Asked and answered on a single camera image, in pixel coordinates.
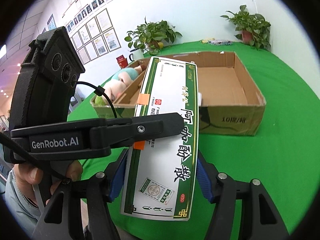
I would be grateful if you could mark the green white medicine box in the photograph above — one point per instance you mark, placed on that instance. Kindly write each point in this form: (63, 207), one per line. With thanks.
(160, 173)

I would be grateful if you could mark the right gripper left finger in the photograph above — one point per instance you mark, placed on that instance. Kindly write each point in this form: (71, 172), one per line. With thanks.
(79, 210)

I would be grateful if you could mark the right potted green plant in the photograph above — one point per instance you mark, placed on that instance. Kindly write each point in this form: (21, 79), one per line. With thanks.
(253, 29)

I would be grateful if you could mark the large shallow cardboard tray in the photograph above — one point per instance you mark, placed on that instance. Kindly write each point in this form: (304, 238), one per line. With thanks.
(230, 101)

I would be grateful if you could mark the potted green plant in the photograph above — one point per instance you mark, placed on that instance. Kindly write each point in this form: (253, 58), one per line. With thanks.
(150, 37)
(253, 29)

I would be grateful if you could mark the long brown cardboard box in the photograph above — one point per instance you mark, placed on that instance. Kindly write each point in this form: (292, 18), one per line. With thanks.
(129, 95)

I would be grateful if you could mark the red tin can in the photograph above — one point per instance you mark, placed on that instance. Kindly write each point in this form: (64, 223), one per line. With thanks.
(122, 61)

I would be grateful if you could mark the left potted green plant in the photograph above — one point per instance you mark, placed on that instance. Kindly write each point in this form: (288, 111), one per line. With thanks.
(150, 37)

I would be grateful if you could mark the small colourful packet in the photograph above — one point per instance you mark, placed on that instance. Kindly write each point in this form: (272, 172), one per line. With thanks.
(221, 42)

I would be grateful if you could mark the framed certificates on wall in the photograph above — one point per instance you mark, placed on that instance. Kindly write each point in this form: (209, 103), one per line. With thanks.
(92, 35)

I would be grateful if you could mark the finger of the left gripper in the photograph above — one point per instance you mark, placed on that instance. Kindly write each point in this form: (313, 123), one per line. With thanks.
(124, 132)

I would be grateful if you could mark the person's left hand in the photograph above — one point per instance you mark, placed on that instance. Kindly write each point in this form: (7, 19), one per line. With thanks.
(28, 175)

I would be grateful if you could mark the white enamel mug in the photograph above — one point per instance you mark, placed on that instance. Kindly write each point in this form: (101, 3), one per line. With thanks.
(135, 55)

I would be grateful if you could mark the plush pig toy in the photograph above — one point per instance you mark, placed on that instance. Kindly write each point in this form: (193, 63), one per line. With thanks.
(121, 80)

